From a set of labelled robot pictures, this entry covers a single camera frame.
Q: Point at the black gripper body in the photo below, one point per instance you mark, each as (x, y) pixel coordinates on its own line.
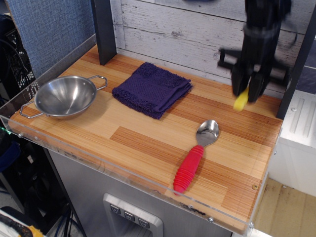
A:
(258, 49)

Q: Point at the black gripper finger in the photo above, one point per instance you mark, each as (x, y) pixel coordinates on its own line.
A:
(258, 83)
(240, 77)

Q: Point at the yellow corn-shaped block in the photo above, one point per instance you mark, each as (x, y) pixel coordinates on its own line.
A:
(241, 100)

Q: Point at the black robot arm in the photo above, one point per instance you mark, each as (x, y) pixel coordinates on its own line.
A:
(266, 13)

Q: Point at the white ridged side cabinet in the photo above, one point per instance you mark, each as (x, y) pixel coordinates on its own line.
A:
(293, 162)

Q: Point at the purple folded towel cloth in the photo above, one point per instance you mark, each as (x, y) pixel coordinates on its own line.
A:
(152, 90)

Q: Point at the clear acrylic table guard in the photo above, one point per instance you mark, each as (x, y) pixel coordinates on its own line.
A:
(113, 149)

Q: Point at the grey dispenser button panel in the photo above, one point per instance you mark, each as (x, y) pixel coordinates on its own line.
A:
(127, 220)

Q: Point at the blue fabric partition panel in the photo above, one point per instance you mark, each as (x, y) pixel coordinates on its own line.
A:
(54, 33)

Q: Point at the black plastic crate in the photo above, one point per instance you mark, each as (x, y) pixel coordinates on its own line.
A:
(15, 69)

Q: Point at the dark right vertical post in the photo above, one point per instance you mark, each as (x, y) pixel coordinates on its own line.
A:
(298, 68)

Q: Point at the dark vertical post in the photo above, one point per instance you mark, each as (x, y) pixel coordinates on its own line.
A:
(298, 68)
(104, 29)

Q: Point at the spoon with red handle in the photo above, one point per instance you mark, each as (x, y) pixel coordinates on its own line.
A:
(207, 134)

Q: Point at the dark left vertical post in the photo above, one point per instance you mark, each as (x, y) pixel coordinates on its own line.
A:
(104, 29)

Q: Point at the steel bowl with handles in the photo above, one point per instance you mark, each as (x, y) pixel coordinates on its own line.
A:
(66, 97)

